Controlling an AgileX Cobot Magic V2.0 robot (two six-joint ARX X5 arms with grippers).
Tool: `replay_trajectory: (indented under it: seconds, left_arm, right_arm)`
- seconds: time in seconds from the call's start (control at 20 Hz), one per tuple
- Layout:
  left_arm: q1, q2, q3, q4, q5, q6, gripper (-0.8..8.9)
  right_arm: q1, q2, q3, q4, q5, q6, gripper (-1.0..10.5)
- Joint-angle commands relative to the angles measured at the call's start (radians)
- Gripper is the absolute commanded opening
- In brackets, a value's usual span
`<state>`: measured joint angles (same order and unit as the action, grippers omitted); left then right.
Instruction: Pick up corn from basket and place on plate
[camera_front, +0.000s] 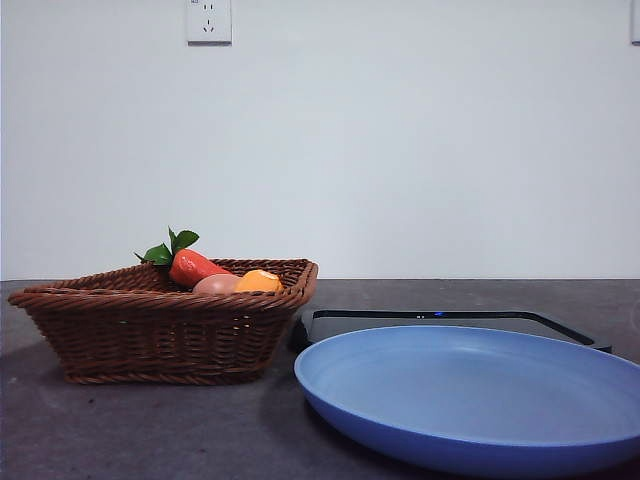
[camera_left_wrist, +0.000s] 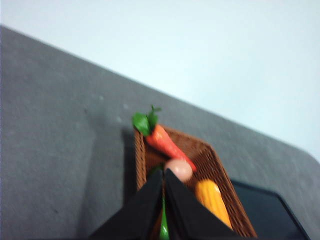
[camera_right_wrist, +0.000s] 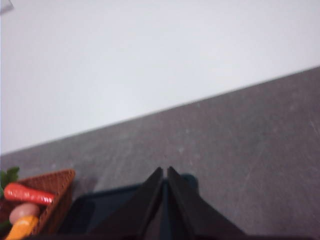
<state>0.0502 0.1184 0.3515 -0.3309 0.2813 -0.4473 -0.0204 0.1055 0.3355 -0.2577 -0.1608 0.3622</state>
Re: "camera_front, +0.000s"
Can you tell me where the orange corn cob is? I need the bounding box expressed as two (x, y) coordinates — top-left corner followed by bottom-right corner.
(233, 269), (284, 294)

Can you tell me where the blue plate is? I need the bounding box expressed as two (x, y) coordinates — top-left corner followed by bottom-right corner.
(293, 325), (640, 480)

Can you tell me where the brown wicker basket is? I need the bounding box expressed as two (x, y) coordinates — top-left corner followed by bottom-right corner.
(7, 257), (320, 386)

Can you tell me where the black flat board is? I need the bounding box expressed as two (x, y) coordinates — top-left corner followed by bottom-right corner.
(291, 308), (614, 354)

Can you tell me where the brown egg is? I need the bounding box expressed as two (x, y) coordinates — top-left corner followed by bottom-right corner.
(192, 273), (241, 295)

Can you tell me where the orange carrot with green leaves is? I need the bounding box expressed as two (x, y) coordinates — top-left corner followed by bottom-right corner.
(133, 226), (241, 289)

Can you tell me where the white wall socket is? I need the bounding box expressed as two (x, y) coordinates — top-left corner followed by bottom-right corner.
(186, 0), (233, 47)

